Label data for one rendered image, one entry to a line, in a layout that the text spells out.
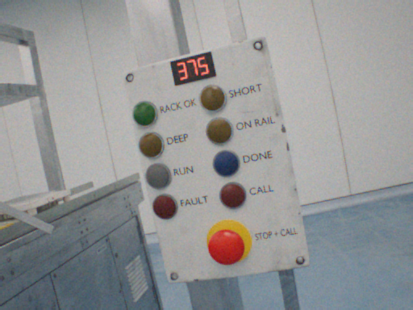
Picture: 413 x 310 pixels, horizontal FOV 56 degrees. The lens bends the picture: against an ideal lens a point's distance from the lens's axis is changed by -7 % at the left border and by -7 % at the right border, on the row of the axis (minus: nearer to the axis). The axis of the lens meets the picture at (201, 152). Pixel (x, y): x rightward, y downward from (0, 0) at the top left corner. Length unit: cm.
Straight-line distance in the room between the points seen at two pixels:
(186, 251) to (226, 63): 22
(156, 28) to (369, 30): 393
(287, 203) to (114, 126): 394
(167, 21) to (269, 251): 31
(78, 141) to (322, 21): 283
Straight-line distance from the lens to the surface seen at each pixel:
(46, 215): 135
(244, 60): 45
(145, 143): 46
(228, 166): 44
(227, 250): 44
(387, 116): 436
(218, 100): 44
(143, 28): 55
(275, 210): 45
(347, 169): 427
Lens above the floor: 107
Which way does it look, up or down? 3 degrees down
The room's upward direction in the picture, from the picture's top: 12 degrees counter-clockwise
